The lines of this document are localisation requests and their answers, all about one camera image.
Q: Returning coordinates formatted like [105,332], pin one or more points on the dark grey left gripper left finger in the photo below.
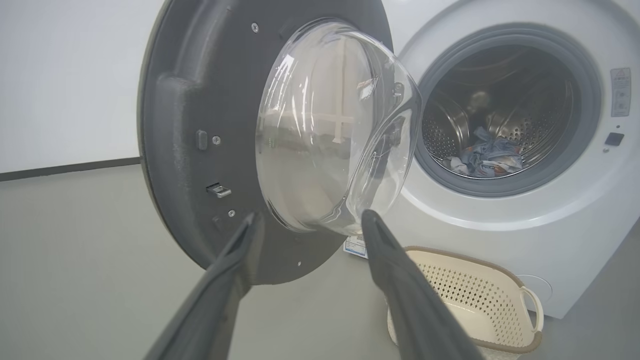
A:
[220,295]

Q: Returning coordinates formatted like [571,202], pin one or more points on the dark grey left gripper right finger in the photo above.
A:
[405,300]

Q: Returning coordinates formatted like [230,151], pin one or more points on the cream perforated laundry basket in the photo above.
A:
[475,295]

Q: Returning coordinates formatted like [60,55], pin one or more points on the white washing machine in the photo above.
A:
[550,240]

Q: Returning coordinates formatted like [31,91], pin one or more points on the white and light blue garment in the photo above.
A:
[455,164]

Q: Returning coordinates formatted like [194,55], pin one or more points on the dark round washing machine door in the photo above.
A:
[200,100]

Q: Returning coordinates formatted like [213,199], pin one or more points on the blue patterned garment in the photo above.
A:
[492,150]

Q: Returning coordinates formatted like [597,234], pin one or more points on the round white filter cover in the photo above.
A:
[535,281]

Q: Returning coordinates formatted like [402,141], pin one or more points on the perforated steel drum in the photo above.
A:
[525,100]

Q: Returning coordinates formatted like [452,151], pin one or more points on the blue energy label sticker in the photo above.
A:
[355,246]

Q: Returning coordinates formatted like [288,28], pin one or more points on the grey rubber door gasket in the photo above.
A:
[591,100]

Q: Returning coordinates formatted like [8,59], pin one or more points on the black door lock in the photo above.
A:
[614,139]

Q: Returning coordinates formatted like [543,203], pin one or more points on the grey warning sticker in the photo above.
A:
[620,92]

